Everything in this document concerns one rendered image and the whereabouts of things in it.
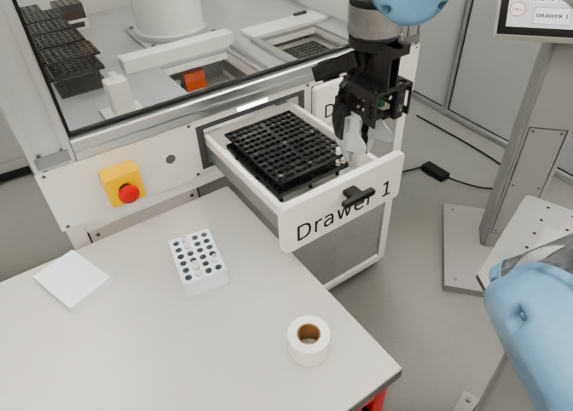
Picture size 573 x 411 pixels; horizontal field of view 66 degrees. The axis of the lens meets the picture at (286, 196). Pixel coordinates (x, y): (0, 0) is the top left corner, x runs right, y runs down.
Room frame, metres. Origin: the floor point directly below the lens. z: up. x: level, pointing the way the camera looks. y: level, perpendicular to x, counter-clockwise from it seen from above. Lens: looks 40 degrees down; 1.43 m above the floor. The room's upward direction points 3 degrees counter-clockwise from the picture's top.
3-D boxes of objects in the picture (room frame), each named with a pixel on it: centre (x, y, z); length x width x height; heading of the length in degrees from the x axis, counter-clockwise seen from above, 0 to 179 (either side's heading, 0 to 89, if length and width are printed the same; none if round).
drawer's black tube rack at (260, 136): (0.81, 0.00, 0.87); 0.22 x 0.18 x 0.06; 33
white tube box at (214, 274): (0.59, 0.18, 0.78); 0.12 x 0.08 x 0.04; 23
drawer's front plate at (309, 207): (0.64, -0.11, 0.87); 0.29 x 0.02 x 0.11; 123
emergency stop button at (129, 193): (0.69, 0.31, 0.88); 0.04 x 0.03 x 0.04; 123
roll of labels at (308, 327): (0.40, -0.03, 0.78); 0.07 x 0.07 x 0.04
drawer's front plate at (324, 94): (1.08, -0.20, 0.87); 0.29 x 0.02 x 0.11; 123
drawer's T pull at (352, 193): (0.62, -0.12, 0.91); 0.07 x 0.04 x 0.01; 123
